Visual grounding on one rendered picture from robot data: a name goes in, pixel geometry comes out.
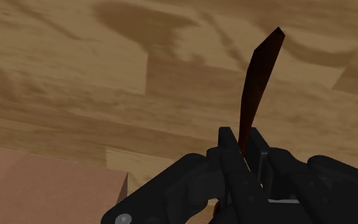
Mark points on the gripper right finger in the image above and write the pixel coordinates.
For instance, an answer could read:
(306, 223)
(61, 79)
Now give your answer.
(324, 183)

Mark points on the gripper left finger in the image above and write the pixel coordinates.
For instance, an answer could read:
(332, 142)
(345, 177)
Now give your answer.
(194, 183)

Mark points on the dark brown utensil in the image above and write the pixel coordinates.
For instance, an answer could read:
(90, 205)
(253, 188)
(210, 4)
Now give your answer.
(258, 83)

